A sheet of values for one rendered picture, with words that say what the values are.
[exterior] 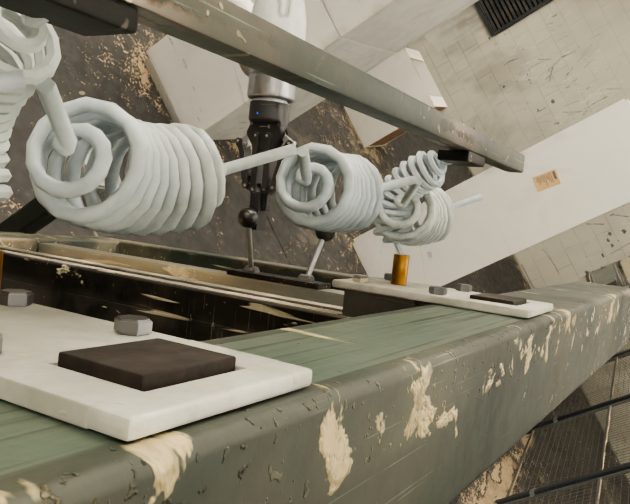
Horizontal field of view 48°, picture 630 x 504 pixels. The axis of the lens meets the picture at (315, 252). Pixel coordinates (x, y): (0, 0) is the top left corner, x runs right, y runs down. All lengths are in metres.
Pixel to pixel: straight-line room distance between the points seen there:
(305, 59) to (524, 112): 8.85
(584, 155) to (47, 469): 4.60
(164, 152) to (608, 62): 8.84
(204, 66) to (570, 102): 6.02
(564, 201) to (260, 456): 4.55
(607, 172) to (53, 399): 4.57
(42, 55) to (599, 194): 4.51
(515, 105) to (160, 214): 8.91
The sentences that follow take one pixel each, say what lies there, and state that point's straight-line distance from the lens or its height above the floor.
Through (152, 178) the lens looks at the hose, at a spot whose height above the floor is 1.89.
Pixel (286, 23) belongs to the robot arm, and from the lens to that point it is 1.31.
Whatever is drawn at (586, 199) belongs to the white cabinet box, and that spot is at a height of 1.58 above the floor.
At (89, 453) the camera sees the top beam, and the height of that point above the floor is 1.95.
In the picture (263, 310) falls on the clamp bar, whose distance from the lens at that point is 0.75.
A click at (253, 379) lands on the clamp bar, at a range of 0.25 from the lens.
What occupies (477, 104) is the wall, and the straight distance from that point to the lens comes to 9.33.
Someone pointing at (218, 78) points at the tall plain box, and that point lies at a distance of 3.85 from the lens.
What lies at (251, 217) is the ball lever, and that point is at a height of 1.46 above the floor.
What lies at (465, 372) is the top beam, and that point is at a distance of 0.43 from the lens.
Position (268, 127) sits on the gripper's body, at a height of 1.54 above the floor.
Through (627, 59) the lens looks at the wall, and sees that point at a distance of 9.14.
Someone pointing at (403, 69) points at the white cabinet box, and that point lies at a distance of 6.21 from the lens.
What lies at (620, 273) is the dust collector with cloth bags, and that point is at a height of 1.33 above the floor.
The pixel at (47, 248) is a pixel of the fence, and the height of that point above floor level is 0.92.
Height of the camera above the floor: 2.10
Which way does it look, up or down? 27 degrees down
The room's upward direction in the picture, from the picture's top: 62 degrees clockwise
